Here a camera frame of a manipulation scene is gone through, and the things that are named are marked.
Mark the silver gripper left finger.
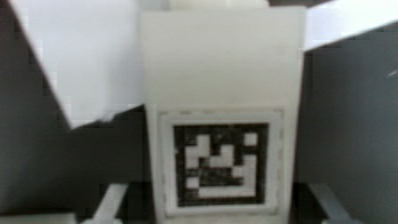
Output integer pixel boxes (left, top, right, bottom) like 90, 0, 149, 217
78, 182, 156, 224

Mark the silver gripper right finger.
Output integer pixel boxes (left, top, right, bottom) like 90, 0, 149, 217
289, 183, 364, 224

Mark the white table leg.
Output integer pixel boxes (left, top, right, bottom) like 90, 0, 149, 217
140, 0, 305, 224

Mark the white square table top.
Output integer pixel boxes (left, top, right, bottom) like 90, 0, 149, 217
0, 213, 76, 224

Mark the white marker base plate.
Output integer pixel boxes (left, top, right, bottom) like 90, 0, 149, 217
5, 0, 398, 128

